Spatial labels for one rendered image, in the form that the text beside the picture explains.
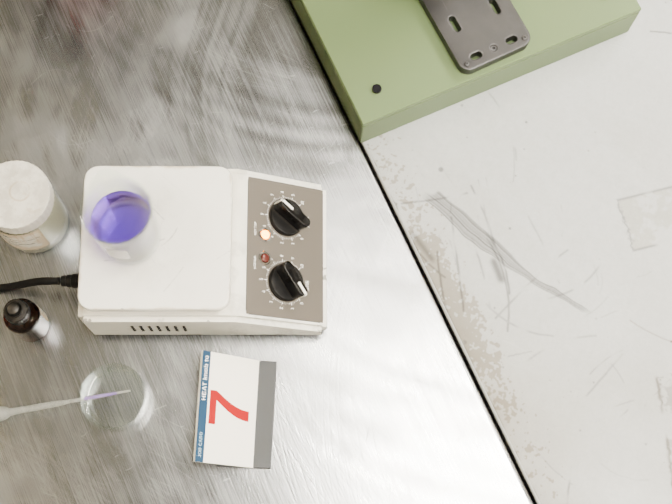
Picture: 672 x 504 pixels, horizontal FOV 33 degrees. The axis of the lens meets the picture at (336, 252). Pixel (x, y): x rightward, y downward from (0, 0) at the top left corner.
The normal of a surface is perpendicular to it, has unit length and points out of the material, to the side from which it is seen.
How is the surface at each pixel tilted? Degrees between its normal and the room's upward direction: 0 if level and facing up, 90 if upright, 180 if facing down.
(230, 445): 40
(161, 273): 0
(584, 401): 0
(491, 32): 0
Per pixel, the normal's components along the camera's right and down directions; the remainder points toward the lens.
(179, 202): 0.03, -0.26
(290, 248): 0.52, -0.23
